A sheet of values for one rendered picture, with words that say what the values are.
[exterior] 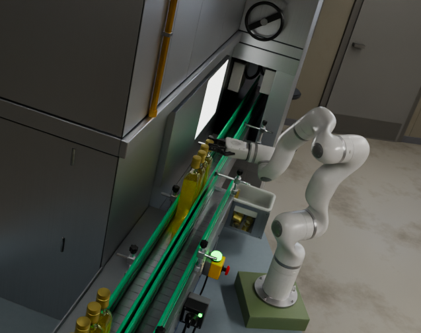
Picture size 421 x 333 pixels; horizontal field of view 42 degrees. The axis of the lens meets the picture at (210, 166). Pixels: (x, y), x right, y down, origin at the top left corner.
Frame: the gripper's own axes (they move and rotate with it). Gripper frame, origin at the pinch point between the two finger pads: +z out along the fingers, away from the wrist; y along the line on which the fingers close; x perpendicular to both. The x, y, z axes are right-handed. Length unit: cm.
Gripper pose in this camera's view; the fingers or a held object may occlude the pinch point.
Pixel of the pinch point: (212, 144)
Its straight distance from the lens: 233.0
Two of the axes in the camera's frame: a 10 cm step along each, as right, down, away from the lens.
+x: -2.2, 8.5, 4.7
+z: -9.7, -2.1, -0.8
